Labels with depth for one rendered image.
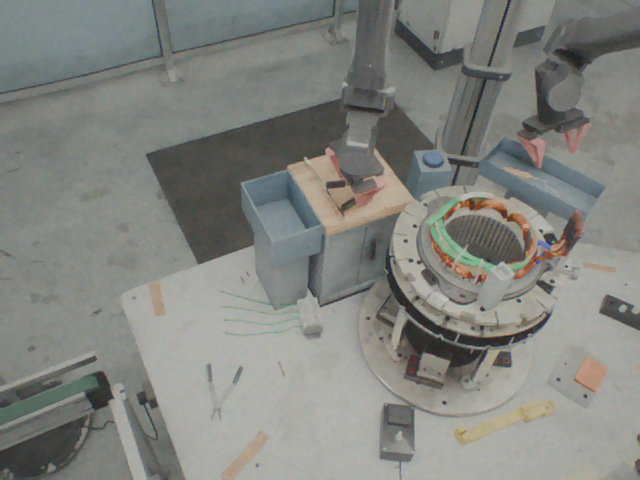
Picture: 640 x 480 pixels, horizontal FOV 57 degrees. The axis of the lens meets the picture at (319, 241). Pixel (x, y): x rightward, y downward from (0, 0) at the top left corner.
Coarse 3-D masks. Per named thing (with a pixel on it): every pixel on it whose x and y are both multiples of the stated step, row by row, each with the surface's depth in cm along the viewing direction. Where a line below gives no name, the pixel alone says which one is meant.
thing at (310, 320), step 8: (304, 304) 132; (312, 304) 132; (304, 312) 131; (312, 312) 131; (304, 320) 129; (312, 320) 129; (320, 320) 129; (304, 328) 129; (312, 328) 129; (320, 328) 130; (312, 336) 131; (320, 336) 130
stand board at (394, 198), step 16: (320, 160) 126; (384, 160) 126; (304, 176) 122; (320, 176) 122; (336, 176) 123; (384, 176) 123; (304, 192) 119; (320, 192) 120; (336, 192) 120; (384, 192) 121; (400, 192) 121; (320, 208) 117; (352, 208) 117; (368, 208) 117; (384, 208) 118; (400, 208) 119; (336, 224) 114; (352, 224) 116
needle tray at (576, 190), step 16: (496, 144) 132; (512, 144) 134; (496, 160) 134; (512, 160) 135; (528, 160) 134; (544, 160) 131; (496, 176) 129; (512, 176) 126; (544, 176) 132; (560, 176) 131; (576, 176) 128; (512, 192) 130; (528, 192) 126; (544, 192) 123; (560, 192) 129; (576, 192) 129; (592, 192) 128; (544, 208) 126; (560, 208) 123; (576, 208) 121; (592, 208) 121
